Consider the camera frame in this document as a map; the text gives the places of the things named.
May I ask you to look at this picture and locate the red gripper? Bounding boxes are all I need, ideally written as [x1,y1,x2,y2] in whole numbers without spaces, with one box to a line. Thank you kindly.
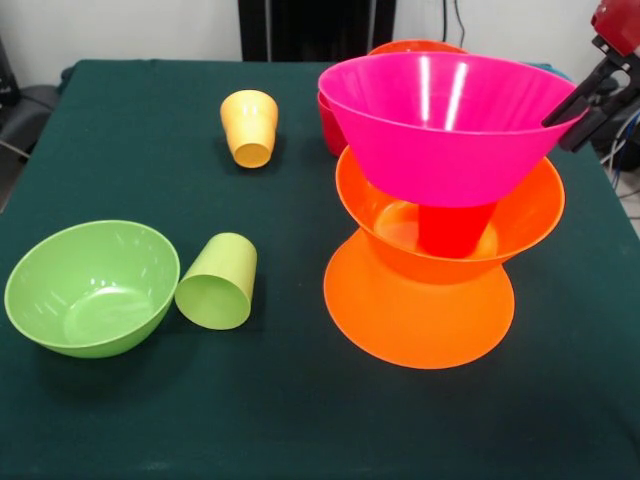
[540,0,640,154]

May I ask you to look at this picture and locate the orange plastic bowl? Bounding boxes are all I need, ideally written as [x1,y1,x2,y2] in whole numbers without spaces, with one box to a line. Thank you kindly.
[323,227,516,371]
[334,147,567,286]

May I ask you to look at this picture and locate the pink plastic bowl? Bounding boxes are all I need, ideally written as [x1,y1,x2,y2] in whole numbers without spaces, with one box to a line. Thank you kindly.
[317,52,579,209]

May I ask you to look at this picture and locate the red plastic cup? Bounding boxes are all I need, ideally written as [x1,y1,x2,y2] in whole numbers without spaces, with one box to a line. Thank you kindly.
[418,201,500,259]

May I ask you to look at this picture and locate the magenta plastic cup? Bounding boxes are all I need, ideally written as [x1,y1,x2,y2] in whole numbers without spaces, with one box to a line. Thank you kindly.
[316,90,350,158]

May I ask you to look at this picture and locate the yellow plastic cup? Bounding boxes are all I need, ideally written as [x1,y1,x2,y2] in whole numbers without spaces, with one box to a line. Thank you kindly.
[219,89,279,169]

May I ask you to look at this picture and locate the green plastic cup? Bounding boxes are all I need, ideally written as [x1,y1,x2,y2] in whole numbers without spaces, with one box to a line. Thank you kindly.
[174,231,259,331]

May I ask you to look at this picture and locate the green plastic bowl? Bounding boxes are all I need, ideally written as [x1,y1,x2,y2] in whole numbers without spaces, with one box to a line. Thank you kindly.
[3,219,182,359]

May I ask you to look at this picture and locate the blue plastic bowl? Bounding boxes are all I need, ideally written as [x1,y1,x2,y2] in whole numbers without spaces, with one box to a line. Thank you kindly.
[519,61,575,85]

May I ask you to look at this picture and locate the red-orange plastic bowl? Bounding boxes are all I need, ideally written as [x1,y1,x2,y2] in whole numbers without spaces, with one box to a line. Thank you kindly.
[367,39,469,56]

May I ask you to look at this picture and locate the black cabinet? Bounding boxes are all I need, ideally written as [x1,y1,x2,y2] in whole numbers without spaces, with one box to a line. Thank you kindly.
[238,0,397,63]

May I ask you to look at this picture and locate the dark green table cloth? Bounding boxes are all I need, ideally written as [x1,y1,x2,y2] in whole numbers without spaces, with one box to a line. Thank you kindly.
[0,58,640,480]

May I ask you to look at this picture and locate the black equipment box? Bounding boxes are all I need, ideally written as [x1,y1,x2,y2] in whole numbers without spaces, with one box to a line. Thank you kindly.
[0,34,22,106]

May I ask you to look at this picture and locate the tangled floor cables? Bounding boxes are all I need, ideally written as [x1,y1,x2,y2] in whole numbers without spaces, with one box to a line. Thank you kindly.
[598,107,640,221]

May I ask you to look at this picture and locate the black hanging cable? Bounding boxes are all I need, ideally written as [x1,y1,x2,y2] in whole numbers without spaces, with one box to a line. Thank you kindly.
[442,0,467,49]

